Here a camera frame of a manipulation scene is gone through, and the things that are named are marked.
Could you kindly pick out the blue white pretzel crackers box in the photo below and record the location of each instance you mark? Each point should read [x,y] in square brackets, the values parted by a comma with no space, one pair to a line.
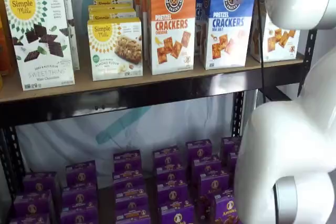
[200,24]
[227,32]

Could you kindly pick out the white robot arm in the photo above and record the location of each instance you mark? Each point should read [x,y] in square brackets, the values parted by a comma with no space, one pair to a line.
[288,142]

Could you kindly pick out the yellow pretzel crackers box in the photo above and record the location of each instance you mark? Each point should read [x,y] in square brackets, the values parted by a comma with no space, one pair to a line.
[278,43]

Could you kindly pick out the Simple Mills almond bars box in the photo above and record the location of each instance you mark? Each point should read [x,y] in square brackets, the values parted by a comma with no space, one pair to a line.
[113,1]
[113,14]
[115,51]

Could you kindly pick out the wooden shelf board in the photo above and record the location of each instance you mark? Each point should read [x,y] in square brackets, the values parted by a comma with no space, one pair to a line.
[131,83]

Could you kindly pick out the dark metal shelf rack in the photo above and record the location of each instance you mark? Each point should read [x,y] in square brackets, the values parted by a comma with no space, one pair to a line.
[131,100]

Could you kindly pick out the purple Annie's box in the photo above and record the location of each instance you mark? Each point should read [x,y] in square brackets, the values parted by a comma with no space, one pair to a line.
[39,183]
[173,193]
[81,174]
[229,146]
[166,157]
[232,162]
[170,174]
[131,200]
[128,180]
[127,162]
[206,167]
[177,214]
[199,150]
[227,211]
[31,220]
[214,183]
[78,217]
[132,217]
[32,204]
[80,196]

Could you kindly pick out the Simple Mills Sweet Thins box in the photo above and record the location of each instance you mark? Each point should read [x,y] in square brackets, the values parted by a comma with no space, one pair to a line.
[39,40]
[74,51]

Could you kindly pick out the dark orange snack box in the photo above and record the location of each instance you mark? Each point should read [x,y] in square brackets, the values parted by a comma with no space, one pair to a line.
[5,24]

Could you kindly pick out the white backdrop cloth teal logo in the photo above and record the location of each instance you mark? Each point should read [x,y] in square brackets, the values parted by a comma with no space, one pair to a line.
[78,134]

